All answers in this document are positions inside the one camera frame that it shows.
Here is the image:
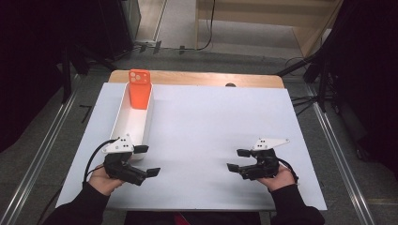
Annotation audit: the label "red cloth strip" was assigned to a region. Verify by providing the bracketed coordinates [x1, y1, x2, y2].
[173, 213, 191, 225]

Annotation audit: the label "wooden table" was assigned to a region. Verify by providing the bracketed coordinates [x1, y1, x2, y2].
[108, 69, 285, 89]

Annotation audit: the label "black curtain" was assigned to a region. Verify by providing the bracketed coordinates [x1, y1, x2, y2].
[313, 0, 398, 176]
[0, 0, 126, 154]

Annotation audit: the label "small black floor clips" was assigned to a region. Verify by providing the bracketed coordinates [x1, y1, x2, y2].
[139, 40, 187, 55]

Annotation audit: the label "person's left hand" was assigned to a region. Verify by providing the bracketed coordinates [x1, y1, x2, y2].
[88, 163, 126, 197]

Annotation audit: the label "aluminium floor rail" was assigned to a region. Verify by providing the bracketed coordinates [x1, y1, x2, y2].
[304, 83, 376, 225]
[0, 74, 83, 225]

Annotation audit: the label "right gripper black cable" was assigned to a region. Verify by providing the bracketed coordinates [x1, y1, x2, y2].
[276, 157, 299, 185]

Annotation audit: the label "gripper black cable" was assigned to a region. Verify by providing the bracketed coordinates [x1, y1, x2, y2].
[276, 157, 299, 185]
[82, 138, 121, 188]

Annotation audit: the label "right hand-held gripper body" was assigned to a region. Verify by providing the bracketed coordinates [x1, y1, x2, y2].
[238, 138, 290, 182]

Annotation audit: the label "white plastic bin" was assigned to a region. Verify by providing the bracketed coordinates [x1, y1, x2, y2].
[108, 80, 155, 162]

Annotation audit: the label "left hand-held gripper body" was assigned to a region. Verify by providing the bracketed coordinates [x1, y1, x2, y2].
[102, 134, 148, 187]

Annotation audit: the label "light wooden shelf unit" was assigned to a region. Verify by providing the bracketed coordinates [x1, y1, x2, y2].
[194, 0, 344, 59]

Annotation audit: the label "person's right hand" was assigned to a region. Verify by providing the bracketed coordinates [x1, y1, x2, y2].
[255, 163, 298, 192]

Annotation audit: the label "black floor cables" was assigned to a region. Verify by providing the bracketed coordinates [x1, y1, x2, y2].
[289, 93, 321, 116]

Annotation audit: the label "orange phone case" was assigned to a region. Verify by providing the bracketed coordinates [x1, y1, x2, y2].
[128, 68, 153, 111]

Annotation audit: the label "hanging black cable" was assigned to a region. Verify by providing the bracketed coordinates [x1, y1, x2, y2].
[179, 0, 217, 53]

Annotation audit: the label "white board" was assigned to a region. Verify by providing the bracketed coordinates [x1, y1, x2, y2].
[55, 82, 329, 212]

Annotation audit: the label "black metal stand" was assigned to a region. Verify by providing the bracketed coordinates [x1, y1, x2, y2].
[275, 52, 333, 113]

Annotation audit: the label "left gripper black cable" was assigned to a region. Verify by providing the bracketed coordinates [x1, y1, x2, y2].
[82, 138, 121, 188]

